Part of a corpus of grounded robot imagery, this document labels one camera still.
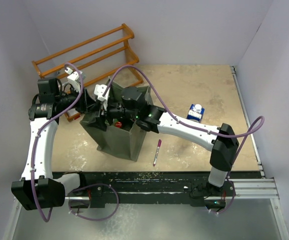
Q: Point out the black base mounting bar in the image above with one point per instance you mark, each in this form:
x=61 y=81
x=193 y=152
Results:
x=152 y=187

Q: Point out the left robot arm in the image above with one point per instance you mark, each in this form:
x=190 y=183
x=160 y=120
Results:
x=37 y=188

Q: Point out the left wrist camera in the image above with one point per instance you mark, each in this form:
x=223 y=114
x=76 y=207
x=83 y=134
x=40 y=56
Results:
x=73 y=78

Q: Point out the green canvas tote bag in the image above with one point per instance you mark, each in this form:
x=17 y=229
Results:
x=125 y=142

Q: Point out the pink white marker pen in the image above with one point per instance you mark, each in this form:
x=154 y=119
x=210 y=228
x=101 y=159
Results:
x=157 y=152

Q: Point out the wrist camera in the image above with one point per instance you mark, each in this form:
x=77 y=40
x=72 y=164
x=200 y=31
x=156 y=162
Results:
x=101 y=91
x=73 y=78

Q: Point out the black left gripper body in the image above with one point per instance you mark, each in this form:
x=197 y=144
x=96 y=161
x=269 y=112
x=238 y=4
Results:
x=81 y=106

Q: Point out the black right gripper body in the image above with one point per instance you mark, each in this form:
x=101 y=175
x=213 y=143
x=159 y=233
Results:
x=116 y=110

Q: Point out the orange wooden shoe rack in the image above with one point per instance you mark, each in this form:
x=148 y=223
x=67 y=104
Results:
x=94 y=56

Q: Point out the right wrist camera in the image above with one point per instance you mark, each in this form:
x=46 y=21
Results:
x=101 y=91

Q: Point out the blue orange juice carton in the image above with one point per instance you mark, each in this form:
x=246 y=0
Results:
x=195 y=113

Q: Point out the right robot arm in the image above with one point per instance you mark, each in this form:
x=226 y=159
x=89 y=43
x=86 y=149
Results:
x=219 y=141

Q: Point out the dark cola glass bottle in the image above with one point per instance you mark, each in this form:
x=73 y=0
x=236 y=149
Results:
x=118 y=124

